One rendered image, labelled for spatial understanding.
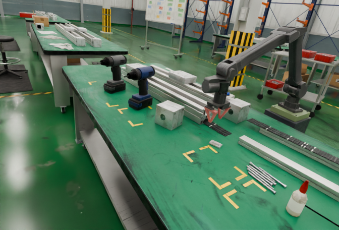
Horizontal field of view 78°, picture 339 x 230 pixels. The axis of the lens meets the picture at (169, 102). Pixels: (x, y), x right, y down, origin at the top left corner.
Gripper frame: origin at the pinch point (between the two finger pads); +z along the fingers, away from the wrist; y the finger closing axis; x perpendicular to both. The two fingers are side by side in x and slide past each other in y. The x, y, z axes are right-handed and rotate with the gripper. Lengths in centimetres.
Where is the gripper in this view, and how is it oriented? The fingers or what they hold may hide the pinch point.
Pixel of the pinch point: (215, 118)
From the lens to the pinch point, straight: 105.8
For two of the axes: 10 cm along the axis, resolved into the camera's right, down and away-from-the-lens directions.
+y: -7.6, 1.8, -6.3
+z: -1.1, 9.1, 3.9
